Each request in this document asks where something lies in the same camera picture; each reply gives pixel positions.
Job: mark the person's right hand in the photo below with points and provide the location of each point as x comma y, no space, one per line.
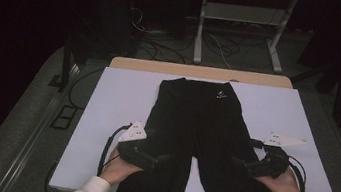
283,189

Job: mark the person's left hand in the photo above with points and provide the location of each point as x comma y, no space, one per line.
119,169

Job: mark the black floor socket frame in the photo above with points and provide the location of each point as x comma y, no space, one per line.
63,117

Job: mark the wooden table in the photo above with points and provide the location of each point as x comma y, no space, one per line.
195,71

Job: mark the white metal desk frame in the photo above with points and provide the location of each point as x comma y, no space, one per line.
244,13

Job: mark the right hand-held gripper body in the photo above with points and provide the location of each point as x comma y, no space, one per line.
268,165

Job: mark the black pants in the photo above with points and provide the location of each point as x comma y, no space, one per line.
199,137

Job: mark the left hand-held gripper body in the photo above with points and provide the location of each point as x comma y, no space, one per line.
136,153

